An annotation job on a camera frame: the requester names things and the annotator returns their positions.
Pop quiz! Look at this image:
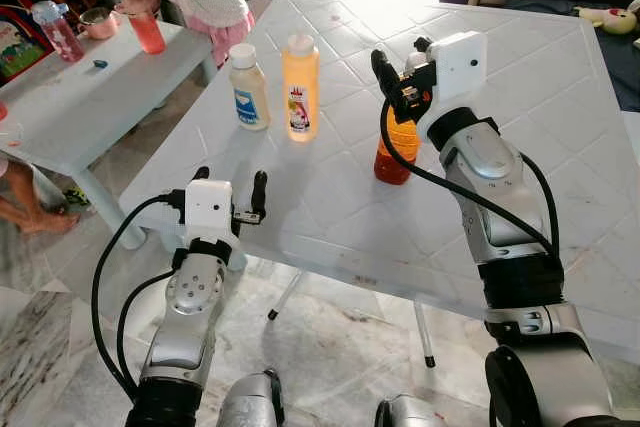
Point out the small white table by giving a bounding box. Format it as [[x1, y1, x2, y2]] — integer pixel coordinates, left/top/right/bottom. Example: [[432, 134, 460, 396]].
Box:
[[0, 19, 217, 250]]

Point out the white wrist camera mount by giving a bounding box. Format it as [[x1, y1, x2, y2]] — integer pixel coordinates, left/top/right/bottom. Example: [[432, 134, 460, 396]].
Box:
[[415, 31, 489, 143], [183, 180, 237, 246]]

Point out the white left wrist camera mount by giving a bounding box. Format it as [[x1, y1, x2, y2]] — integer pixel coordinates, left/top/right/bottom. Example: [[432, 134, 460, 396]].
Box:
[[183, 180, 237, 246]]

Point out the colourful cartoon bag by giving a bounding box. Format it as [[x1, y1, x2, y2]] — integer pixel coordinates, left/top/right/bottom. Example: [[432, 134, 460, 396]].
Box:
[[0, 0, 57, 84]]

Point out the bare human foot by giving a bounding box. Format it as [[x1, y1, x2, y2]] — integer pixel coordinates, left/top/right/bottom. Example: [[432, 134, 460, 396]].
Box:
[[0, 157, 80, 237]]

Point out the silver robot leg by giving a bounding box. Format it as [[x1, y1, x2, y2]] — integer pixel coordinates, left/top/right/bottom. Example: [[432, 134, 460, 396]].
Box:
[[217, 371, 287, 427], [374, 394, 447, 427]]

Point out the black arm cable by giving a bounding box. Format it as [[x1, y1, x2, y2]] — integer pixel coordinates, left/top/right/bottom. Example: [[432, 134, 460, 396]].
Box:
[[380, 97, 562, 260], [90, 190, 191, 404]]

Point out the pink water bottle blue lid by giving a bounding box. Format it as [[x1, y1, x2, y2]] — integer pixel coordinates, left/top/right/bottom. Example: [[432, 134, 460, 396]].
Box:
[[32, 0, 87, 64]]

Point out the red drink cup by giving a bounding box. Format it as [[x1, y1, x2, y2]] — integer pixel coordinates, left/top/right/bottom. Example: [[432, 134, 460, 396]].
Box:
[[128, 7, 167, 56]]

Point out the white bottle blue label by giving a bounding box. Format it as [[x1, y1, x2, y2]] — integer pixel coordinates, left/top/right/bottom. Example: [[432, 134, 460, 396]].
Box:
[[228, 43, 272, 132]]

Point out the dark blue floor mat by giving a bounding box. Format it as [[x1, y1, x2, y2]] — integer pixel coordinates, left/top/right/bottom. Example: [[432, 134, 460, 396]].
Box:
[[580, 0, 640, 114]]

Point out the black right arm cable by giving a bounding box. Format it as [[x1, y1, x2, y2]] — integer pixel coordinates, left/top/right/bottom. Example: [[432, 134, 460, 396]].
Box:
[[380, 97, 562, 260]]

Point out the yellow green plush toy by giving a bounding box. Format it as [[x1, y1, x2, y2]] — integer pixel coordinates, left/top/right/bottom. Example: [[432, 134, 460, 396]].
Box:
[[578, 5, 640, 37]]

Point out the silver robot left leg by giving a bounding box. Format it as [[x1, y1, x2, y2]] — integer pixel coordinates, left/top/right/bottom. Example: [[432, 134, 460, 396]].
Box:
[[217, 371, 287, 427]]

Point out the large white plastic table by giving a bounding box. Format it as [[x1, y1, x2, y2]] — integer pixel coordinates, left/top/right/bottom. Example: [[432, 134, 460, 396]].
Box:
[[118, 0, 640, 366]]

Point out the pink mug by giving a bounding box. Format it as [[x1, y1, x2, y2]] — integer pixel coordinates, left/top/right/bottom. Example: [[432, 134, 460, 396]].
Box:
[[80, 7, 122, 42]]

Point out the orange red drink bottle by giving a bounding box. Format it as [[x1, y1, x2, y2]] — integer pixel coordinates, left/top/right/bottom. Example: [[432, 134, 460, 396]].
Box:
[[375, 112, 422, 186]]

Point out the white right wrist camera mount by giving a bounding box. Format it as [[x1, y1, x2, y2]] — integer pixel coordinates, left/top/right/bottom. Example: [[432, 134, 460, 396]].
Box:
[[415, 31, 489, 143]]

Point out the yellow juice bottle white cap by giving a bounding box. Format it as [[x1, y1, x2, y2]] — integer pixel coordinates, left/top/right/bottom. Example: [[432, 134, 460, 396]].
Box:
[[281, 33, 322, 143]]

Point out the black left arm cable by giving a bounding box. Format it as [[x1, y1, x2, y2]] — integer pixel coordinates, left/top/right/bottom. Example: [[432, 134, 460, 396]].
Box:
[[90, 190, 191, 404]]

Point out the silver robot right leg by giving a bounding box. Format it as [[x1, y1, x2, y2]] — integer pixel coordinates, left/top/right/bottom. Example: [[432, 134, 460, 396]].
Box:
[[374, 394, 447, 427]]

